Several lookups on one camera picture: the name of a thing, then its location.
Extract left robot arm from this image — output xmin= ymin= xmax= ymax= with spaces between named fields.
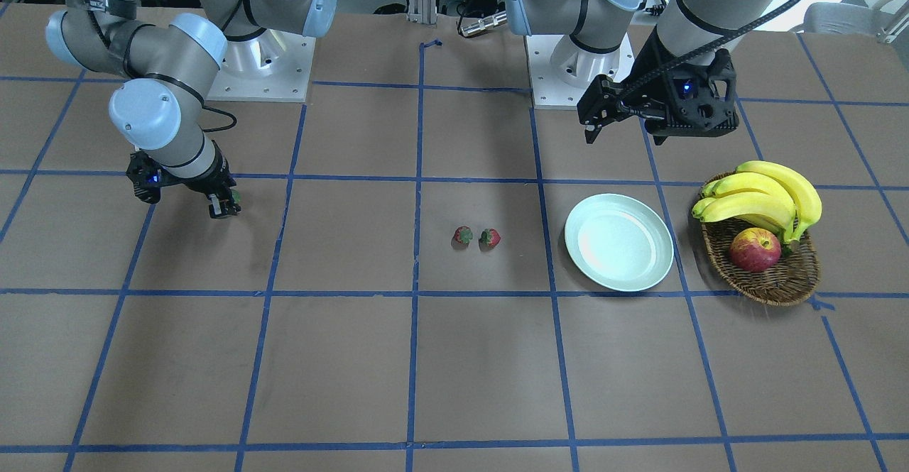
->
xmin=504 ymin=0 xmax=799 ymax=146

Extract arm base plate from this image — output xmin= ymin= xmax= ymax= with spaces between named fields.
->
xmin=207 ymin=29 xmax=316 ymax=103
xmin=525 ymin=35 xmax=634 ymax=110

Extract wicker basket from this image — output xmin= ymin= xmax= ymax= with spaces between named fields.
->
xmin=700 ymin=172 xmax=822 ymax=307

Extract red apple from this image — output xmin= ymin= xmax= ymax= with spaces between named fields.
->
xmin=728 ymin=227 xmax=782 ymax=273

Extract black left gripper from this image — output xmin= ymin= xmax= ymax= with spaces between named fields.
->
xmin=577 ymin=30 xmax=718 ymax=145

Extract yellow banana bunch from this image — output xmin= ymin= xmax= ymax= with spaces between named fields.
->
xmin=691 ymin=160 xmax=822 ymax=246

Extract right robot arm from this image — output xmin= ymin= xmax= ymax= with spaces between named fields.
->
xmin=45 ymin=0 xmax=337 ymax=219

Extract light green plate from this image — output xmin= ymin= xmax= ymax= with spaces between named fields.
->
xmin=564 ymin=193 xmax=675 ymax=293

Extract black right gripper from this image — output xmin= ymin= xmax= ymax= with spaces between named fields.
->
xmin=182 ymin=142 xmax=241 ymax=219

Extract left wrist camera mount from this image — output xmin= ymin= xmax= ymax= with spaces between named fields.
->
xmin=646 ymin=48 xmax=739 ymax=146

